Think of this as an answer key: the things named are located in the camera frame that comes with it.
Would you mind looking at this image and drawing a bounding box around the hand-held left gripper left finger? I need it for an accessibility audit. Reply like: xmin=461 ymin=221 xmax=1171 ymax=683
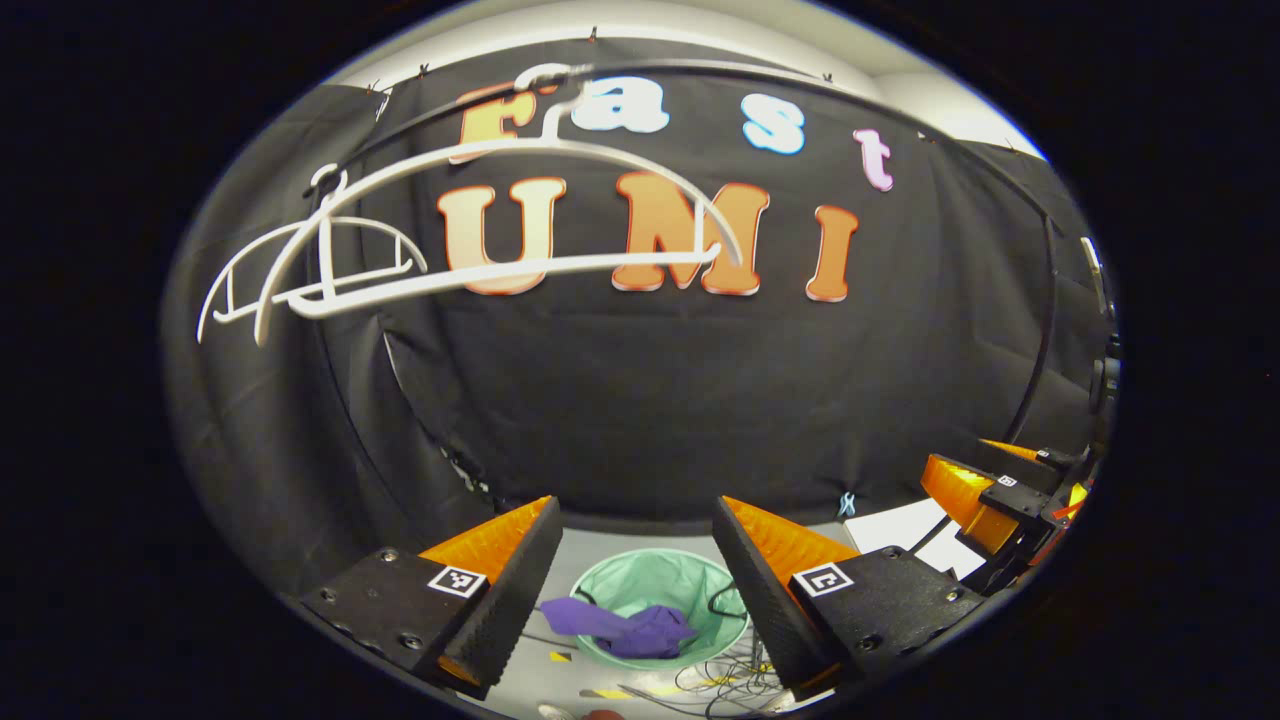
xmin=300 ymin=495 xmax=564 ymax=701

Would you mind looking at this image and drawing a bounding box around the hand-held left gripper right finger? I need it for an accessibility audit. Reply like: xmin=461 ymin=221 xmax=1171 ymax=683
xmin=712 ymin=495 xmax=991 ymax=701

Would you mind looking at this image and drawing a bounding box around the green laundry hamper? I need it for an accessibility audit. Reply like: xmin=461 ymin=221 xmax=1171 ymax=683
xmin=570 ymin=548 xmax=751 ymax=671

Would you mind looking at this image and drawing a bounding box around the purple corduroy shirt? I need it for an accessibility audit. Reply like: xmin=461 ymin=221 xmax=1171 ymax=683
xmin=540 ymin=597 xmax=698 ymax=659

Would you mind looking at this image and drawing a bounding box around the white plastic clothes hanger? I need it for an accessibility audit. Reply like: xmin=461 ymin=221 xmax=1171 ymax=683
xmin=255 ymin=63 xmax=746 ymax=348
xmin=197 ymin=165 xmax=429 ymax=346

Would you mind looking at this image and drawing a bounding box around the white floor board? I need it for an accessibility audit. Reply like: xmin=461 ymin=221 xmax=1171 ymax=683
xmin=845 ymin=498 xmax=986 ymax=581

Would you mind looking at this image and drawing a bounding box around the black backdrop cloth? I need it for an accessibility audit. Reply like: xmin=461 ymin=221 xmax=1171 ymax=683
xmin=165 ymin=38 xmax=1116 ymax=601

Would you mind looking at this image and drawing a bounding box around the row of small cloth clips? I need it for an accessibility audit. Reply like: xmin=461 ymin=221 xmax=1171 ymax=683
xmin=365 ymin=27 xmax=836 ymax=96

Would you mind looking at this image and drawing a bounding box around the tangle of black cables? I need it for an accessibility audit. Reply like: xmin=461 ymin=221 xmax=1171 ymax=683
xmin=615 ymin=640 xmax=791 ymax=719

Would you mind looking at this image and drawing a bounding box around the black clothes rail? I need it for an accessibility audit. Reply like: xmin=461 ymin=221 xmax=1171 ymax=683
xmin=303 ymin=58 xmax=1061 ymax=501

